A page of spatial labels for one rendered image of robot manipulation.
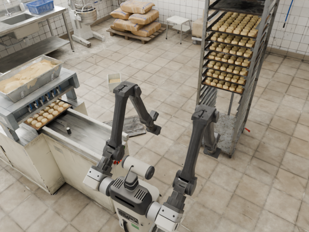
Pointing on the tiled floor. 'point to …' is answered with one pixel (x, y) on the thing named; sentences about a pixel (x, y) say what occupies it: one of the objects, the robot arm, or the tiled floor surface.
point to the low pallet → (136, 35)
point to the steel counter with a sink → (20, 31)
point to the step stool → (179, 25)
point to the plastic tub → (113, 80)
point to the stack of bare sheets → (131, 126)
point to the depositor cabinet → (36, 153)
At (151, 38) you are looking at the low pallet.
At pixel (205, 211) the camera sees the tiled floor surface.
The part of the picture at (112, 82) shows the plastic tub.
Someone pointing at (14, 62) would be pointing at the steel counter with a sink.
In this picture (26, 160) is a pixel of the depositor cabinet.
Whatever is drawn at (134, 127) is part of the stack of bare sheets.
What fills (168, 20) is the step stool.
